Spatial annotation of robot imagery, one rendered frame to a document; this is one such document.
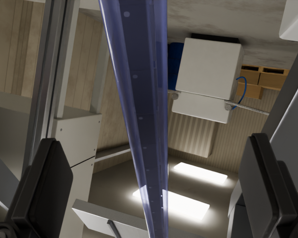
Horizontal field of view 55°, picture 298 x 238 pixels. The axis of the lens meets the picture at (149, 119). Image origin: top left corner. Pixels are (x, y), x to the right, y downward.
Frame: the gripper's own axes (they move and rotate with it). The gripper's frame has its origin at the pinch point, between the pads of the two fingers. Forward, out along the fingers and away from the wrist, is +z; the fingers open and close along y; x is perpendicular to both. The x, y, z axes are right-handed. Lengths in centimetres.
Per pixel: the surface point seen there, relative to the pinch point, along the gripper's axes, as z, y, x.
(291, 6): 8.0, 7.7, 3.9
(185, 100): 328, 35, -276
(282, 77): 507, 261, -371
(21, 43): 294, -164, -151
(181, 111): 319, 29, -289
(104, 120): 395, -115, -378
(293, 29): 7.0, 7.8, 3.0
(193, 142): 493, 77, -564
